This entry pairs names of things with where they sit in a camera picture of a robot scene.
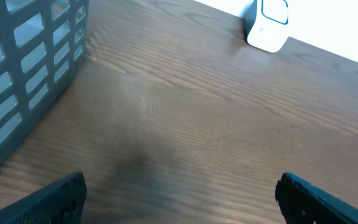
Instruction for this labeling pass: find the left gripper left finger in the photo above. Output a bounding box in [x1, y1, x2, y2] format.
[0, 172, 87, 224]

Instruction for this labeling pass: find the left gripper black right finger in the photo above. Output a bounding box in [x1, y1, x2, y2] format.
[275, 172, 358, 224]

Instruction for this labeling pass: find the white barcode scanner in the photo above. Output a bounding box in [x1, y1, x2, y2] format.
[243, 0, 289, 53]

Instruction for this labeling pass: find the grey plastic shopping basket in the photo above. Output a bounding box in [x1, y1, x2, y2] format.
[0, 0, 90, 166]

